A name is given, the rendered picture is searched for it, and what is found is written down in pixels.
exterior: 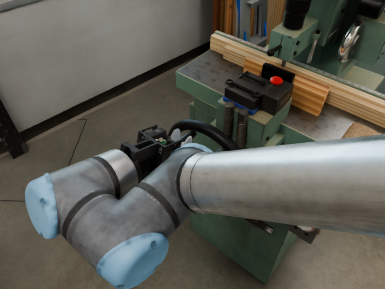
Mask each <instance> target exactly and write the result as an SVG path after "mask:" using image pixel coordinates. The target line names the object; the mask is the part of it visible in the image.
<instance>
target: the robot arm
mask: <svg viewBox="0 0 385 289"><path fill-rule="evenodd" d="M157 127H158V125H157V124H156V125H153V126H150V127H147V128H144V129H142V130H139V132H138V136H137V143H136V144H134V145H132V144H130V143H129V142H127V141H126V142H123V143H121V148H120V150H117V149H113V150H109V151H107V152H104V153H102V154H99V155H96V156H94V157H91V158H89V159H86V160H83V161H81V162H78V163H75V164H73V165H70V166H67V167H65V168H62V169H59V170H57V171H54V172H52V173H49V174H48V173H45V174H44V175H43V176H42V177H39V178H37V179H34V180H32V181H31V182H29V184H28V185H27V187H26V190H25V202H26V207H27V211H28V214H29V217H30V219H31V221H32V223H33V225H34V227H35V229H36V230H37V232H38V233H39V234H40V235H41V236H42V237H44V238H45V239H55V238H56V237H57V235H62V236H63V237H64V238H65V240H66V241H67V242H68V243H69V244H70V245H71V246H72V247H73V248H74V249H75V250H76V251H77V252H78V253H79V254H80V255H81V256H82V257H83V258H84V259H85V260H86V261H87V262H88V263H89V264H90V265H91V266H92V267H93V268H94V269H95V270H96V272H97V274H98V275H99V276H100V277H102V278H104V279H105V280H107V281H108V282H109V283H110V284H111V285H112V286H114V288H117V289H130V288H133V287H135V286H137V285H139V284H140V283H142V282H143V281H145V280H146V279H147V278H148V277H149V276H150V275H152V274H153V273H154V271H155V270H156V268H157V267H158V265H159V264H161V263H162V261H163V260H164V258H165V257H166V254H167V252H168V248H169V243H168V238H169V237H170V236H171V235H172V234H173V233H174V231H175V230H176V229H177V228H178V227H179V226H180V225H181V224H182V222H183V221H184V220H185V219H186V218H187V217H188V216H189V215H190V214H191V213H192V212H193V213H201V214H209V213H212V214H220V215H225V216H233V217H241V218H249V219H254V220H261V221H269V222H277V223H282V224H290V225H298V226H306V227H311V228H319V229H326V230H331V231H339V232H347V233H355V234H360V235H368V236H376V237H384V238H385V134H380V135H370V136H359V137H353V138H343V139H333V140H322V141H316V142H305V143H295V144H285V145H279V146H268V147H258V148H252V149H242V150H231V151H221V152H215V153H214V152H212V151H211V150H210V149H209V148H207V147H206V146H204V145H201V144H197V143H192V137H191V136H189V137H188V138H187V139H186V140H185V142H182V140H181V139H180V129H178V128H177V129H175V130H174V131H173V132H172V134H171V136H168V135H167V134H166V132H167V131H166V130H164V129H162V128H161V127H160V128H157ZM151 128H152V131H149V132H145V133H144V131H146V130H149V129H151Z"/></svg>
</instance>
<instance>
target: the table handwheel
mask: <svg viewBox="0 0 385 289"><path fill-rule="evenodd" d="M177 128H178V129H180V132H182V131H186V130H194V131H197V132H200V133H202V134H205V135H207V136H208V137H210V138H211V139H213V140H214V141H216V142H217V143H218V144H219V145H220V146H222V147H223V148H224V149H225V150H226V151H231V150H240V148H239V147H238V146H237V144H236V143H235V142H234V141H233V140H232V139H231V138H229V137H228V136H227V135H226V134H225V133H224V132H222V131H221V130H219V129H218V128H216V127H214V126H212V125H211V124H208V123H206V122H203V121H201V120H196V119H184V120H180V121H178V122H176V123H175V124H174V125H173V126H172V127H171V129H170V131H169V133H168V136H171V134H172V132H173V131H174V130H175V129H177ZM221 151H222V149H221V147H220V148H219V149H218V150H217V151H216V152H221Z"/></svg>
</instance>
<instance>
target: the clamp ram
mask: <svg viewBox="0 0 385 289"><path fill-rule="evenodd" d="M274 76H278V77H280V78H282V79H283V80H284V81H287V82H289V83H291V84H293V82H294V78H295V74H293V73H291V72H288V71H286V70H283V69H281V68H278V67H276V66H274V65H271V64H268V63H264V64H263V66H262V72H261V77H263V78H265V79H267V80H269V81H270V78H271V77H274Z"/></svg>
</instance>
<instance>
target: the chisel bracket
mask: <svg viewBox="0 0 385 289"><path fill-rule="evenodd" d="M318 22H319V20H318V19H316V18H312V17H309V16H307V15H306V16H305V20H304V24H303V27H302V28H301V29H298V30H292V29H287V28H286V27H284V26H283V22H282V23H281V24H279V25H278V26H277V27H275V28H274V29H273V30H272V31H271V35H270V41H269V46H268V49H273V48H275V47H277V46H279V45H281V46H282V48H281V49H279V50H278V51H276V52H275V54H274V55H273V56H274V57H277V58H280V59H282V60H285V61H287V62H290V61H291V60H293V59H294V58H295V57H296V56H297V55H298V54H299V53H301V52H302V51H303V50H304V49H305V48H306V47H307V46H309V45H310V44H311V43H312V42H313V39H312V38H310V36H311V33H312V32H313V31H316V28H317V24H318Z"/></svg>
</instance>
